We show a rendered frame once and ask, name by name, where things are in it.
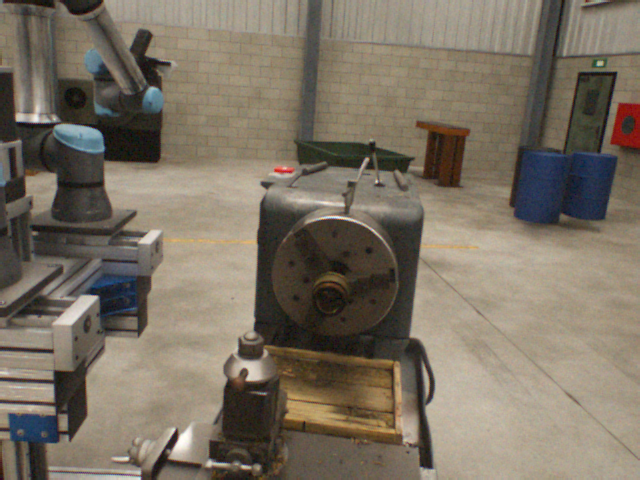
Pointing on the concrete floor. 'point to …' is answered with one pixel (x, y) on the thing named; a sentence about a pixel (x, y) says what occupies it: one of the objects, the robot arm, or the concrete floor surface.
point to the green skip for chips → (351, 156)
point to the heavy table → (444, 153)
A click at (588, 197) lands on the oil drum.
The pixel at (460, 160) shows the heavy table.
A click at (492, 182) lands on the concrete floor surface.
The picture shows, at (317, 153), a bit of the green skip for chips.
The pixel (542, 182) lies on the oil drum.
